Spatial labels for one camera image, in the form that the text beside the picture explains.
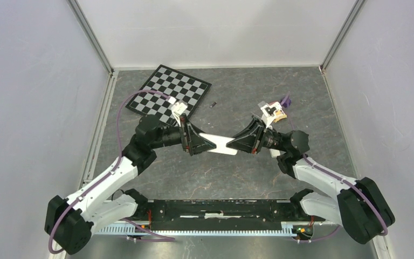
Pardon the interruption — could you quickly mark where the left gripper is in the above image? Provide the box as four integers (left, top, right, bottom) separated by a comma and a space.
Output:
150, 113, 216, 155

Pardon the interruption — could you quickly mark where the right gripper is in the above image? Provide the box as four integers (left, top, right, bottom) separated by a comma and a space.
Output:
225, 118, 287, 154

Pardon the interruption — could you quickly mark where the short white remote control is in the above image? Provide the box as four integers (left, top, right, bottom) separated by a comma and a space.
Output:
200, 133, 238, 155

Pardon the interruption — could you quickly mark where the long white remote control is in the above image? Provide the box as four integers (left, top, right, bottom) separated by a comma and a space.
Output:
269, 149, 281, 158

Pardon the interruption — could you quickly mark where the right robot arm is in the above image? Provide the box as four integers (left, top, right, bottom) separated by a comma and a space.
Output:
226, 118, 396, 244

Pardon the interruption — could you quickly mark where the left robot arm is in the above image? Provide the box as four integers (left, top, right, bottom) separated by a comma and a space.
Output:
44, 114, 219, 255

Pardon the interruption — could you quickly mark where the red and yellow block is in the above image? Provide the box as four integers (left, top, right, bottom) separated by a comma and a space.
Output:
273, 109, 287, 123

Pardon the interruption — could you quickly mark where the purple cube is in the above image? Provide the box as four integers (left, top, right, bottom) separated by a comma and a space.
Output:
281, 98, 292, 108

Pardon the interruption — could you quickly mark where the black and grey chessboard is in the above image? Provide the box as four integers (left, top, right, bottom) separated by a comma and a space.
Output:
126, 65, 212, 125

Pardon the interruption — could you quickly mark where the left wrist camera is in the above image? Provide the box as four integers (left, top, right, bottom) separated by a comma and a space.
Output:
168, 97, 188, 126

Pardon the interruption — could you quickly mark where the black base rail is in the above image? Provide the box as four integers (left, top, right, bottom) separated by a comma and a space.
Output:
129, 199, 313, 230

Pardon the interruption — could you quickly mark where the white slotted cable duct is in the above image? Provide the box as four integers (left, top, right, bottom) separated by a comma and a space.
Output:
95, 221, 296, 237

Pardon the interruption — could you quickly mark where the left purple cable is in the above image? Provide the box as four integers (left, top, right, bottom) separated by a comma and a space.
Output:
48, 89, 174, 255

